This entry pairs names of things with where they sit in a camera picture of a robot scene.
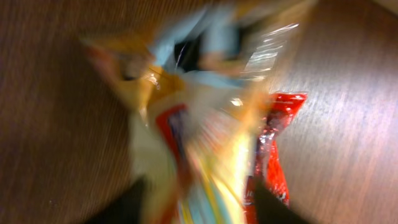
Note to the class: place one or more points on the red snack bag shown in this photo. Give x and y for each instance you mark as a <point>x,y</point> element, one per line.
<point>266,166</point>

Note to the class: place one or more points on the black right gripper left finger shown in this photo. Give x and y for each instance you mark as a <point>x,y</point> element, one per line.
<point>126,209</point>

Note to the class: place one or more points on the cream bee snack bag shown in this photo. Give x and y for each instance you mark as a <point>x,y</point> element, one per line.
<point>197,90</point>

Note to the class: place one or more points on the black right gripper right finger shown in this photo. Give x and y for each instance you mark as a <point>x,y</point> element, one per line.
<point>270,210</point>

